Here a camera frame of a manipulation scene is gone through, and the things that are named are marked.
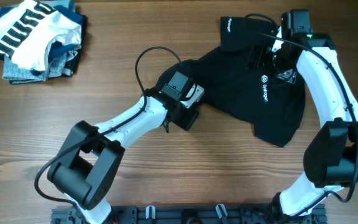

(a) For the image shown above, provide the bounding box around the black t-shirt with logo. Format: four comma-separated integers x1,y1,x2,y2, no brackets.
156,16,305,147

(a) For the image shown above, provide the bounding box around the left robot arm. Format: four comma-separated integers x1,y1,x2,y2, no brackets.
47,86,204,223

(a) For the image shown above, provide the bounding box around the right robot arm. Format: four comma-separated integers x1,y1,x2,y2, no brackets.
249,32,358,222

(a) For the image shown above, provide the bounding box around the light grey-blue folded garment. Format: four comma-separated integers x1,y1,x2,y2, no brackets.
2,0,85,84

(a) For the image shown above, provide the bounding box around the dark blue folded garment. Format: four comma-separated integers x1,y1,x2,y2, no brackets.
0,1,80,65

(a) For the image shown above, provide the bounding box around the white shirt with black letters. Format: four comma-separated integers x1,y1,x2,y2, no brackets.
0,0,81,71

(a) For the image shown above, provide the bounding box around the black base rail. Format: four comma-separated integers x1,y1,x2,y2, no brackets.
50,204,328,224

